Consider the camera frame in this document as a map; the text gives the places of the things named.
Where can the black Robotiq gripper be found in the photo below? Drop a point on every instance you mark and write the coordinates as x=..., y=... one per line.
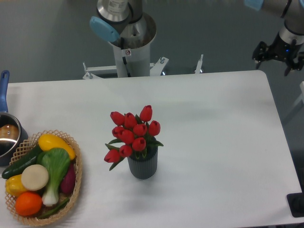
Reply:
x=284, y=48

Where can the red tulip bouquet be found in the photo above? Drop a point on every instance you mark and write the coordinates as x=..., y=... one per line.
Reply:
x=134, y=137

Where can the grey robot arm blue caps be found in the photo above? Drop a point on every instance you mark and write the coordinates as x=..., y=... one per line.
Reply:
x=130, y=31

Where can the dark grey ribbed vase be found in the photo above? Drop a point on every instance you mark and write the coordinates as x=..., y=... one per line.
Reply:
x=144, y=168

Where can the white furniture piece right edge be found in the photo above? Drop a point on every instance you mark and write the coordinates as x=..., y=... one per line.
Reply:
x=297, y=105

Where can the black device at table edge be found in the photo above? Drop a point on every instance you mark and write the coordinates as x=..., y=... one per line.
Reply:
x=296, y=204

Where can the green bok choy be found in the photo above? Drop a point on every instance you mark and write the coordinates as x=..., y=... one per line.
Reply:
x=57, y=162

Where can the yellow squash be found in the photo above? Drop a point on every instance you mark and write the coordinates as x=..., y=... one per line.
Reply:
x=49, y=141

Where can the purple sweet potato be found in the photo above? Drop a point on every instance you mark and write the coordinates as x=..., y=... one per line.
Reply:
x=68, y=183

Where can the woven wicker basket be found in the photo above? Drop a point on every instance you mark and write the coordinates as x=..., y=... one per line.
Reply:
x=23, y=149

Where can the beige round bun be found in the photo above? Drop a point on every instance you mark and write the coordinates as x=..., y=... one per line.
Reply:
x=34, y=177

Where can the green bean pod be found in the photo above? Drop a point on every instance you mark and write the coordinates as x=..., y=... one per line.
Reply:
x=55, y=210

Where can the dark green cucumber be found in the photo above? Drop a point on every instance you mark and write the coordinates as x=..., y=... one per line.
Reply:
x=21, y=164

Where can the orange fruit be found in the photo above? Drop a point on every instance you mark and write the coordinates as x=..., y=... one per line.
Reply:
x=28, y=203

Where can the yellow bell pepper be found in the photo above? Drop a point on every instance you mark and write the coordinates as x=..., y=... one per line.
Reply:
x=14, y=186

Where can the white metal base frame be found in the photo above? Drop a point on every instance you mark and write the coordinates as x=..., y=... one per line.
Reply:
x=156, y=69

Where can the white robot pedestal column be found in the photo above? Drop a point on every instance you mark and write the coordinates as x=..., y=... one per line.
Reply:
x=132, y=62

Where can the blue handled saucepan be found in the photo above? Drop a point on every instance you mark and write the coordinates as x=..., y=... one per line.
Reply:
x=12, y=134

